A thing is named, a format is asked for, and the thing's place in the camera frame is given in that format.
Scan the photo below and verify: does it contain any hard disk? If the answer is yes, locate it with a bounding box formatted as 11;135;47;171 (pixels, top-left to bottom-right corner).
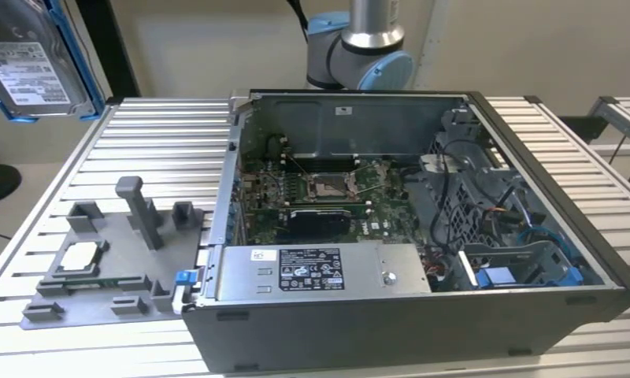
0;0;106;124

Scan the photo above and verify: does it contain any grey metal disk bay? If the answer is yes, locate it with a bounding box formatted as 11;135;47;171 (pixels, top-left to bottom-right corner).
450;239;585;291

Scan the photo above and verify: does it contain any silver CPU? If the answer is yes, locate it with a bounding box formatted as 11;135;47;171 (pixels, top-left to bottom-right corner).
55;241;105;272

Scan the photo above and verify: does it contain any grey parts rack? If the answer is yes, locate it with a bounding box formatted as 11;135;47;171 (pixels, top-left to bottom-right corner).
18;176;206;332

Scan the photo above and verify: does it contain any blue case latch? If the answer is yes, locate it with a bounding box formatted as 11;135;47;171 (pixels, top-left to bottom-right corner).
171;269;199;288

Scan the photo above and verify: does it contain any CPU socket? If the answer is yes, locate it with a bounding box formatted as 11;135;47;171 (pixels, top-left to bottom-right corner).
306;172;359;200

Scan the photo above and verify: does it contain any silver power supply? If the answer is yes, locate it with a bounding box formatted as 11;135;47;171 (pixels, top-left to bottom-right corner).
214;243;433;298

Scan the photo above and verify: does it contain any black graphics card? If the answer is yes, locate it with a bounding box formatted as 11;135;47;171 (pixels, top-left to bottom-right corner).
285;208;354;243

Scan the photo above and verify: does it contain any green motherboard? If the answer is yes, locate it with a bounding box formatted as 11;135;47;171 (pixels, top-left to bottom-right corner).
235;155;427;247

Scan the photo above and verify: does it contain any black plastic fan shroud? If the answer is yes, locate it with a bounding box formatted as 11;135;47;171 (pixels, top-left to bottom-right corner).
405;153;511;254

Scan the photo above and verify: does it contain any open black PC case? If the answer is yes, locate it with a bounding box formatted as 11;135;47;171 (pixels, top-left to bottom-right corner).
181;88;630;373

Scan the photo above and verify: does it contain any blue carrier in bay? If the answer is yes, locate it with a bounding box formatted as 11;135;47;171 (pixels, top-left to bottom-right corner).
475;267;517;285

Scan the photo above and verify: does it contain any aluminium side table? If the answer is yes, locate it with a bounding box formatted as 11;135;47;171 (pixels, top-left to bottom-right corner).
587;95;630;158

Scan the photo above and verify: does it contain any black upright post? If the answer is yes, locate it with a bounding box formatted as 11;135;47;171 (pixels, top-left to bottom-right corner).
89;0;142;99

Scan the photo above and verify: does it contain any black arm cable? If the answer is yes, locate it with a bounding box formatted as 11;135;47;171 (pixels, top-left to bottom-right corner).
285;0;310;25

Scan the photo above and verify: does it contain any locking lever wire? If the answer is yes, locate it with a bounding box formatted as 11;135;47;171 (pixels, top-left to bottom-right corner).
287;154;313;177

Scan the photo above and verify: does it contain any black wire in case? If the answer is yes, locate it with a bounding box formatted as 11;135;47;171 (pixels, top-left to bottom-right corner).
429;137;510;253

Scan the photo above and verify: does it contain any black table bracket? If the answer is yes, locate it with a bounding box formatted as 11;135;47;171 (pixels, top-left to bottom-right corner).
558;115;607;143

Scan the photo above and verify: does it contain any blue wire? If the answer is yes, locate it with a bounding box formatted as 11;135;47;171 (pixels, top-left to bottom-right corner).
518;224;583;272

